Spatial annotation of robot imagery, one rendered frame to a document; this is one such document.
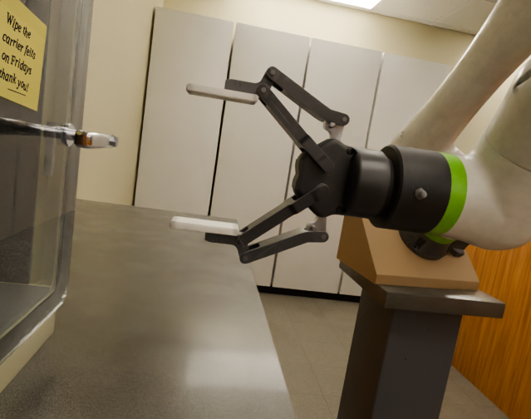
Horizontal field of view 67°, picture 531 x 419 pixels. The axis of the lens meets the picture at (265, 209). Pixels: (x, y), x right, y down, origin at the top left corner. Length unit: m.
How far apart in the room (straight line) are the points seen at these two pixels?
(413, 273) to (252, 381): 0.66
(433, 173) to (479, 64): 0.51
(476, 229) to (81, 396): 0.44
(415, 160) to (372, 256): 0.64
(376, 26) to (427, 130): 3.25
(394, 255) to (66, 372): 0.81
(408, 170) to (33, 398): 0.43
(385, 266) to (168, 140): 2.55
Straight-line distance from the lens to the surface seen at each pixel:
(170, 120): 3.34
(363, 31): 4.15
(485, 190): 0.46
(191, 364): 0.54
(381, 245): 1.08
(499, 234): 0.48
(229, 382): 0.52
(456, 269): 1.19
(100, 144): 0.43
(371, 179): 0.41
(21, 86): 0.40
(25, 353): 0.54
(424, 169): 0.43
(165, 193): 3.36
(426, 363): 1.20
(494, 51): 0.90
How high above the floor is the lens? 1.21
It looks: 8 degrees down
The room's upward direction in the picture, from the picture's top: 9 degrees clockwise
